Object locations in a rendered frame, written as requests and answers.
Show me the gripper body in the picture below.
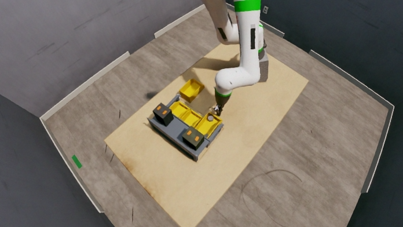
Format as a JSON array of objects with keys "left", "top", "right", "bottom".
[{"left": 215, "top": 98, "right": 228, "bottom": 107}]

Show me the yellow bin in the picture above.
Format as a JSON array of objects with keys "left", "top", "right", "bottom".
[
  {"left": 179, "top": 79, "right": 204, "bottom": 103},
  {"left": 170, "top": 101, "right": 190, "bottom": 119},
  {"left": 195, "top": 112, "right": 222, "bottom": 138},
  {"left": 181, "top": 109, "right": 203, "bottom": 128}
]

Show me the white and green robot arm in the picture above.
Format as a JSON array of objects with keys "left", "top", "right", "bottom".
[{"left": 201, "top": 0, "right": 267, "bottom": 102}]

